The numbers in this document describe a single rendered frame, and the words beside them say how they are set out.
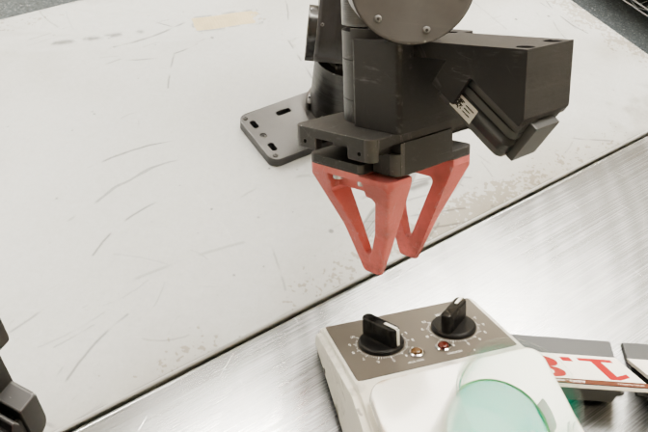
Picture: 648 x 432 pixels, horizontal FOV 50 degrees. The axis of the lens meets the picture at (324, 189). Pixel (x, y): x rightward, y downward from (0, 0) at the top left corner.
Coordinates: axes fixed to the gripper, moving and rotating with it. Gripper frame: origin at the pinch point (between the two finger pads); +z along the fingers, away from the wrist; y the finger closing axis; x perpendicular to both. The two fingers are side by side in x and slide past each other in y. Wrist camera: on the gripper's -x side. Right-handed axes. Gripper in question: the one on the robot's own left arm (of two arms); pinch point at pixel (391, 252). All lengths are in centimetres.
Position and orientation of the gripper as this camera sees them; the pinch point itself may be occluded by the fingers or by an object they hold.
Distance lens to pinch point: 46.0
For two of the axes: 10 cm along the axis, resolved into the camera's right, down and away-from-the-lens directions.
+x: -6.8, -2.1, 7.0
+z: 0.4, 9.5, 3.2
